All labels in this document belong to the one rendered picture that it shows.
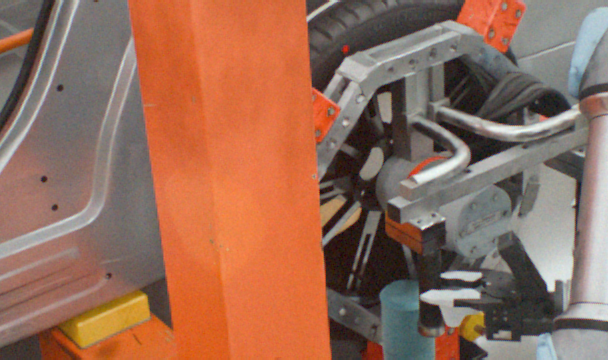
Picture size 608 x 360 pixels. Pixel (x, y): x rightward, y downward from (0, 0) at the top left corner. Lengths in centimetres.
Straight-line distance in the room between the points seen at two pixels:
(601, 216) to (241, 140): 44
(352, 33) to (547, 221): 182
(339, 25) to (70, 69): 44
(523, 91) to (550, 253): 158
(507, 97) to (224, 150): 75
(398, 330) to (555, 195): 187
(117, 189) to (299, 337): 52
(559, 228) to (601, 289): 227
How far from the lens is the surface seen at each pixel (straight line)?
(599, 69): 168
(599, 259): 161
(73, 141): 214
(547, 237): 382
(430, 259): 203
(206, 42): 153
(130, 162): 217
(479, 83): 242
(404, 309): 219
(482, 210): 218
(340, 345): 263
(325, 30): 217
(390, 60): 214
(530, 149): 215
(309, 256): 174
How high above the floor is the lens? 196
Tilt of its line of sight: 28 degrees down
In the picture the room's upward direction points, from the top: 5 degrees counter-clockwise
